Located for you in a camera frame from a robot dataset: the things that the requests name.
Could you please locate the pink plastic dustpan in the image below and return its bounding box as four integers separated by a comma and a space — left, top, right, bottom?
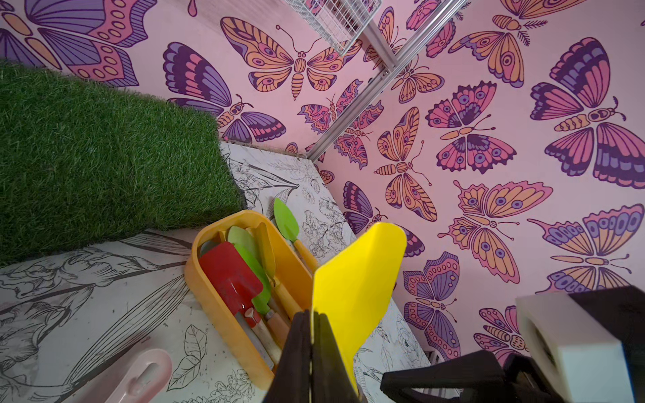
59, 348, 174, 403

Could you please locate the yellow green narrow trowel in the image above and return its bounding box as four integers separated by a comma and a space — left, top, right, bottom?
255, 223, 302, 320

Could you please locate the red shovel wooden handle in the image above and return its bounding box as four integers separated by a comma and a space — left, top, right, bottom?
198, 242, 282, 369

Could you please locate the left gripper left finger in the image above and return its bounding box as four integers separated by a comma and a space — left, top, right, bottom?
263, 310, 312, 403

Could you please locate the yellow plastic storage box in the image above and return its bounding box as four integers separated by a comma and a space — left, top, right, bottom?
184, 210, 313, 391

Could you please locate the yellow shovel wooden handle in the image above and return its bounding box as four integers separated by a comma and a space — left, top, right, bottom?
312, 223, 407, 392

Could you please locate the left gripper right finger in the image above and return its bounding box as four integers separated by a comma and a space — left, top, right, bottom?
311, 312, 366, 403

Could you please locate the green trowel wooden handle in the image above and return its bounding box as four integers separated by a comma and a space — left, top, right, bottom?
227, 226, 290, 349

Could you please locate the green shovel yellow handle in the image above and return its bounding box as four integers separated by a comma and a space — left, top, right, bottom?
273, 197, 318, 275

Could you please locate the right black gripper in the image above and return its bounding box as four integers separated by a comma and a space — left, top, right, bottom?
381, 350, 549, 402

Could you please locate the green artificial grass mat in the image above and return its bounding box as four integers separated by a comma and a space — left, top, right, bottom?
1, 61, 247, 265

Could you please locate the white wire basket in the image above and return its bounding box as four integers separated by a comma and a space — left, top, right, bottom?
286, 0, 382, 55

